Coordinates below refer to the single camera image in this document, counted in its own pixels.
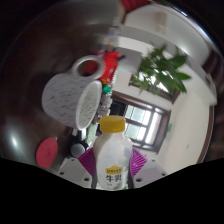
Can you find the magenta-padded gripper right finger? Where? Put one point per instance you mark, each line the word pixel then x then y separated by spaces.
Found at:
pixel 150 171

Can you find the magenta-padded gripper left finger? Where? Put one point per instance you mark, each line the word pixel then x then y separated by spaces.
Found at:
pixel 75 171

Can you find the yellow-capped clear drink bottle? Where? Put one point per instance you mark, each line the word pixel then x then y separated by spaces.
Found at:
pixel 111 153

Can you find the dark grey dumbbells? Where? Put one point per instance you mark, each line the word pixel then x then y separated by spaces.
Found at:
pixel 77 150

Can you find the brown wooden glazed door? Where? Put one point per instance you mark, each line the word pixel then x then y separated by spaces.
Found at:
pixel 146 125

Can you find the green exit sign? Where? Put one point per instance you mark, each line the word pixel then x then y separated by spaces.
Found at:
pixel 169 127

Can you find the black chair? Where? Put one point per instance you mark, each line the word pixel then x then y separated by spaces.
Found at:
pixel 117 108

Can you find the tray of wrapped snacks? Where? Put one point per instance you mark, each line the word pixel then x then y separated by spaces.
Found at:
pixel 103 103

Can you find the white speckled mug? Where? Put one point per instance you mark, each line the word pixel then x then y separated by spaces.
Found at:
pixel 63 96

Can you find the small potted green plant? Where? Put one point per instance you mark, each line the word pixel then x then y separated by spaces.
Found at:
pixel 160 70

